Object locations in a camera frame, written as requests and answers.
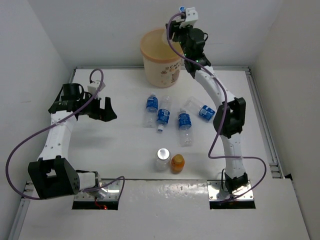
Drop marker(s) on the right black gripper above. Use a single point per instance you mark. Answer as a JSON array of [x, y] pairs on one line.
[[174, 27]]

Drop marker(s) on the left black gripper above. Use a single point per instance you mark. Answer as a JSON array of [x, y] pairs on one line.
[[105, 114]]

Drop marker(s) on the blue label bottle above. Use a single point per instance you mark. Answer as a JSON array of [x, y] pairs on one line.
[[150, 111], [163, 114], [199, 109], [185, 128]]

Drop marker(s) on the clear unlabelled plastic bottle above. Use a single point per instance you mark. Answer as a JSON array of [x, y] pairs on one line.
[[182, 10]]

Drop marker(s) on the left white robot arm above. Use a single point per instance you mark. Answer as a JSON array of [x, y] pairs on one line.
[[52, 174]]

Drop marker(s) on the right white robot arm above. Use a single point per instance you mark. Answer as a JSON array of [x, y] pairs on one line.
[[230, 115]]

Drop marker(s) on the beige plastic waste bin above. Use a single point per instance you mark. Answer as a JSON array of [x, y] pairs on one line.
[[162, 65]]

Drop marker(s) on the clear jar white lid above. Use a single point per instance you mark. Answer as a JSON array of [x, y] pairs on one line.
[[162, 159]]

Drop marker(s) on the orange juice bottle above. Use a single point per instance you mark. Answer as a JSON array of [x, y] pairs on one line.
[[177, 164]]

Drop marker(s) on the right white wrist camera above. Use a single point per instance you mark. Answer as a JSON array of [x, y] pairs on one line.
[[189, 17]]

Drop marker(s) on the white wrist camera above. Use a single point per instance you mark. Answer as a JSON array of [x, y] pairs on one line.
[[92, 87], [189, 17]]

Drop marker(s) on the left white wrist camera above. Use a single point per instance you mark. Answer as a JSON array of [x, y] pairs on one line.
[[92, 87]]

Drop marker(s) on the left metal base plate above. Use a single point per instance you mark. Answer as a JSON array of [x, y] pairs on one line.
[[111, 192]]

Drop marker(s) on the metal base plate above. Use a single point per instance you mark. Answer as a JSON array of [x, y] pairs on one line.
[[217, 194], [111, 192]]

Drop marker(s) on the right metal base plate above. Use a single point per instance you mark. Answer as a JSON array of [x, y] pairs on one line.
[[217, 194]]

